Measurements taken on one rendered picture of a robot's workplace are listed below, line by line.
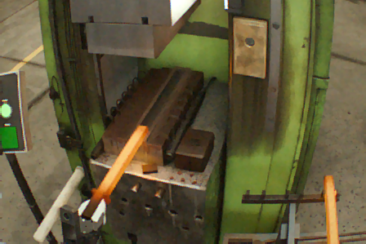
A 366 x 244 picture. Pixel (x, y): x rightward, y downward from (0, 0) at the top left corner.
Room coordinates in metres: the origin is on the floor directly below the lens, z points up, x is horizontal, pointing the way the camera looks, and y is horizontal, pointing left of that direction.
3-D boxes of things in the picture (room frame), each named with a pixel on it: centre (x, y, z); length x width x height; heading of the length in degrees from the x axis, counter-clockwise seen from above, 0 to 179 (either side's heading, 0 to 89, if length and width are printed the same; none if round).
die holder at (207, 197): (1.13, 0.03, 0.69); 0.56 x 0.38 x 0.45; 160
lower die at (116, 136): (1.14, 0.09, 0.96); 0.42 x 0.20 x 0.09; 160
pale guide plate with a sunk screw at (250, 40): (0.96, -0.18, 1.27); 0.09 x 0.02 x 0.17; 70
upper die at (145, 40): (1.14, 0.09, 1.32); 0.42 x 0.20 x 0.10; 160
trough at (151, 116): (1.13, 0.06, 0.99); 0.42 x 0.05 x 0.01; 160
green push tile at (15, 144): (0.94, 0.60, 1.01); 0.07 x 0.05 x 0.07; 95
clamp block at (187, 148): (0.94, -0.03, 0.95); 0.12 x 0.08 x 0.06; 160
